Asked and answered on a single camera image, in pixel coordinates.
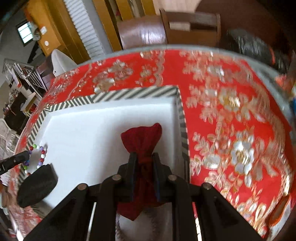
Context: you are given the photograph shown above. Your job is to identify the red velvet bow scrunchie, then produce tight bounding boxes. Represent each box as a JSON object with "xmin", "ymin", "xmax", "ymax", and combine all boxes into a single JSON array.
[{"xmin": 117, "ymin": 123, "xmax": 164, "ymax": 221}]

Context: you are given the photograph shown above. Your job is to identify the black fabric pouch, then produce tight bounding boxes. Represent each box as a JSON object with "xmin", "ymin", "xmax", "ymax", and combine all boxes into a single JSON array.
[{"xmin": 16, "ymin": 164, "xmax": 58, "ymax": 208}]

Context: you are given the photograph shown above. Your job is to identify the striped white tray box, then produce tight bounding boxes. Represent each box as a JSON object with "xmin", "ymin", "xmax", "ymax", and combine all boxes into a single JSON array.
[{"xmin": 26, "ymin": 85, "xmax": 189, "ymax": 217}]

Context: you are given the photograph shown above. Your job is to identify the red floral tablecloth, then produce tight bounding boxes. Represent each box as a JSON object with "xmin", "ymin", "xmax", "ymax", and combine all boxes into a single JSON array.
[{"xmin": 16, "ymin": 49, "xmax": 295, "ymax": 240}]

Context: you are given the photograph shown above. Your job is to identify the white ironing board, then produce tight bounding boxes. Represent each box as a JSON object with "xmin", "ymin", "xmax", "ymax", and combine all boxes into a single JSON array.
[{"xmin": 51, "ymin": 49, "xmax": 78, "ymax": 77}]

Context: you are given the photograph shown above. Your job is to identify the brown leather chair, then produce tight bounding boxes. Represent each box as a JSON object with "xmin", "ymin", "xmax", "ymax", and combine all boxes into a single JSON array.
[{"xmin": 117, "ymin": 15, "xmax": 167, "ymax": 50}]

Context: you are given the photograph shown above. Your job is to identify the wooden slatted chair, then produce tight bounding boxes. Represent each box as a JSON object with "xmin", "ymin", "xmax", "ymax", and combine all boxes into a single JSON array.
[{"xmin": 159, "ymin": 9, "xmax": 221, "ymax": 47}]

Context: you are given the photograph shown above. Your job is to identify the black plastic bag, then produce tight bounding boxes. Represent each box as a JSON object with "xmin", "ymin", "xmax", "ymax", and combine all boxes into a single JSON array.
[{"xmin": 226, "ymin": 29, "xmax": 290, "ymax": 74}]

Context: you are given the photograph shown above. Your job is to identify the multicolour bead bracelet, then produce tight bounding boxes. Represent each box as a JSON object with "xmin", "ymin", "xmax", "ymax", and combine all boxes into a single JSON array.
[{"xmin": 22, "ymin": 143, "xmax": 48, "ymax": 176}]

